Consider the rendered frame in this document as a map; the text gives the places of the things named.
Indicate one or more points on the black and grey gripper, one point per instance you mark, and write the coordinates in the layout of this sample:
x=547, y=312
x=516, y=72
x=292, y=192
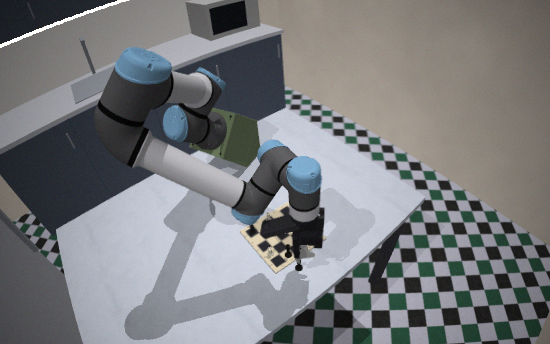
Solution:
x=309, y=233

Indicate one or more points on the chessboard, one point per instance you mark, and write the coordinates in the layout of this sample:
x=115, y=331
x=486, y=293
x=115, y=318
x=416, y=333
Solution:
x=278, y=261

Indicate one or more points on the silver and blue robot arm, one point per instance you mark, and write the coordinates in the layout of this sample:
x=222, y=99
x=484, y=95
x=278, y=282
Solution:
x=141, y=80

